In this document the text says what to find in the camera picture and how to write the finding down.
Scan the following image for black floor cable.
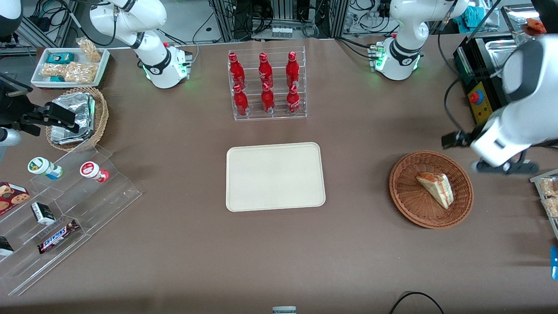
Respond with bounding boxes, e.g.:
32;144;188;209
389;291;446;314

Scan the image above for teal snack box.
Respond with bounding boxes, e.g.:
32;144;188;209
46;52;75;65

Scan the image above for deep wicker basket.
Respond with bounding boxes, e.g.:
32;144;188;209
45;86;109;152

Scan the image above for metal tray with snacks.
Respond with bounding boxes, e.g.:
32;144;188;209
529;169;558;241

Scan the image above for cream rectangular serving tray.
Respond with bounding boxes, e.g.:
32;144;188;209
225;142;327;213

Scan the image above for silver foil packages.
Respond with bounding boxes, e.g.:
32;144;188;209
50;92;96;145

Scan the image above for clear acrylic stepped shelf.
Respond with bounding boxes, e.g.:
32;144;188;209
0;144;143;297

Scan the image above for white rectangular snack tray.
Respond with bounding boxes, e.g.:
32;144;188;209
30;47;111;89

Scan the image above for clear bag of puffed snacks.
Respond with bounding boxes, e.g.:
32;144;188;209
76;38;102;63
65;62;99;84
41;63;71;79

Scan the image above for triangular sandwich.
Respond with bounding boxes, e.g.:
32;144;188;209
416;172;455;210

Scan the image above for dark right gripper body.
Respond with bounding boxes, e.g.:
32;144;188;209
0;72;54;137

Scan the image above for round brown wicker basket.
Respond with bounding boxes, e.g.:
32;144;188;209
389;150;474;230

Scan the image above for green lid yogurt bottle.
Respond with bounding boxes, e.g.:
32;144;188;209
27;157;64;181

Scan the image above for small black white carton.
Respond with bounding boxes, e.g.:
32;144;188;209
30;201;56;226

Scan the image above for aluminium frame rack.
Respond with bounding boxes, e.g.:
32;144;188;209
269;0;350;39

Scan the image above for Snickers chocolate bar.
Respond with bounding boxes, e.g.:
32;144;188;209
37;219;81;255

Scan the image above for red lid yogurt bottle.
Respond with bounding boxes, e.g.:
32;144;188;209
79;161;110;183

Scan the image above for steel food pan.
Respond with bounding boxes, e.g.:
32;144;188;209
485;38;524;67

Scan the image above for clear acrylic bottle rack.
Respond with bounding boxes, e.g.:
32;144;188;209
227;45;308;122

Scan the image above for red cookie box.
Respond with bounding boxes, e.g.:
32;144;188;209
0;181;31;217

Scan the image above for red cola bottle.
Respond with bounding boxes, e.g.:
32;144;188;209
286;51;301;88
286;84;301;115
261;82;276;114
228;52;246;90
233;84;249;116
258;52;274;88

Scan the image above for teal cloth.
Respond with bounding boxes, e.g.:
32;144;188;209
461;5;490;27

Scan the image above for clear bag of fried snacks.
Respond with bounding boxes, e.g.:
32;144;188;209
539;176;558;198
542;197;558;219

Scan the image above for black food warmer cabinet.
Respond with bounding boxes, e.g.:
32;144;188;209
453;4;558;151

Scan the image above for orange fried food piece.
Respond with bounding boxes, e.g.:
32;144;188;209
523;18;547;36

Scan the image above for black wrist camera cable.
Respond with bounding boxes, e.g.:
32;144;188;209
443;76;470;134

